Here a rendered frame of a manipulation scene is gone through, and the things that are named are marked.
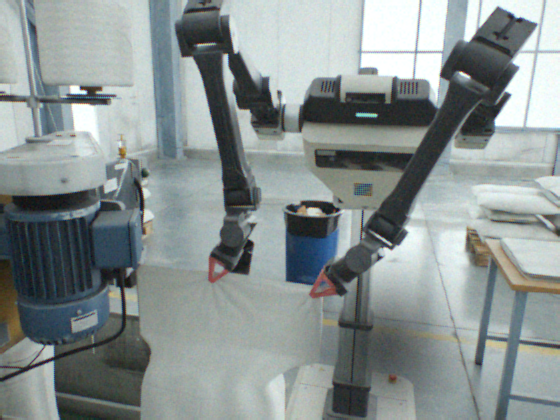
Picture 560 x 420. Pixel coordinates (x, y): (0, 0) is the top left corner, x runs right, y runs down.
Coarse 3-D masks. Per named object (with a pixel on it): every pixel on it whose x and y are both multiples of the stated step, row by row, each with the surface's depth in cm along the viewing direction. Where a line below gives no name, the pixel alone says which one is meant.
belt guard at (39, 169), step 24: (24, 144) 88; (72, 144) 89; (96, 144) 90; (0, 168) 69; (24, 168) 68; (48, 168) 69; (72, 168) 71; (96, 168) 75; (0, 192) 70; (24, 192) 69; (48, 192) 70
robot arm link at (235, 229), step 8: (256, 192) 105; (224, 200) 107; (256, 200) 105; (224, 208) 107; (232, 208) 106; (240, 208) 106; (248, 208) 105; (256, 208) 106; (224, 216) 100; (232, 216) 100; (240, 216) 100; (224, 224) 99; (232, 224) 99; (240, 224) 100; (248, 224) 104; (224, 232) 100; (232, 232) 99; (240, 232) 99; (248, 232) 103; (224, 240) 100; (232, 240) 100; (240, 240) 99
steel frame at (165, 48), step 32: (32, 0) 589; (160, 0) 876; (448, 0) 783; (32, 32) 594; (160, 32) 892; (448, 32) 760; (160, 64) 909; (160, 96) 926; (64, 128) 617; (160, 128) 939; (160, 160) 934; (448, 160) 812
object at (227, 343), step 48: (144, 288) 118; (192, 288) 115; (240, 288) 113; (288, 288) 108; (144, 336) 122; (192, 336) 119; (240, 336) 116; (288, 336) 112; (144, 384) 120; (192, 384) 115; (240, 384) 111
